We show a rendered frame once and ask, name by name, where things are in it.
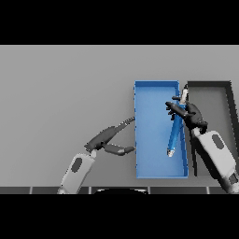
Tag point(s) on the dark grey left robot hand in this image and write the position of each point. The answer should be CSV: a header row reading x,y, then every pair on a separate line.
x,y
104,138

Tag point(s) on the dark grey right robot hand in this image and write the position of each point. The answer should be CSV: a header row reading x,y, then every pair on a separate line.
x,y
188,115

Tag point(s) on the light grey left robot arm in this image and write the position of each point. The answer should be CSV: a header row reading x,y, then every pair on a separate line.
x,y
76,172

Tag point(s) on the dark grey bin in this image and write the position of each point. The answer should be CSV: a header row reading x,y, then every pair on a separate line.
x,y
214,109

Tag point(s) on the blue bin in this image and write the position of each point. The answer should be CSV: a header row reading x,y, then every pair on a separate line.
x,y
152,140

